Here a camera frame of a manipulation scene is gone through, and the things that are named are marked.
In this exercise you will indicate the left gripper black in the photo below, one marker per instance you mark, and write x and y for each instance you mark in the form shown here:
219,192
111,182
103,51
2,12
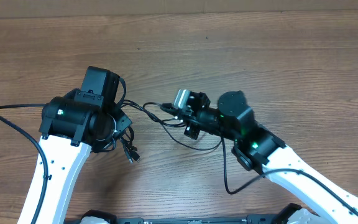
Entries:
124,122

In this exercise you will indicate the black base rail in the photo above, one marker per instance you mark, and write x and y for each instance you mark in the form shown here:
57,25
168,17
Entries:
292,213

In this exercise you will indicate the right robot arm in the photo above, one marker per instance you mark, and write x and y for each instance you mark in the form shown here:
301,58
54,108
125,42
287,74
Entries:
256,148

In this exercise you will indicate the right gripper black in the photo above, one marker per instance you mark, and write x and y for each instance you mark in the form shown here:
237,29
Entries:
191,132

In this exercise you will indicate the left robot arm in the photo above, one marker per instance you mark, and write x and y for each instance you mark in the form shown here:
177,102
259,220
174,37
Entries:
85,120

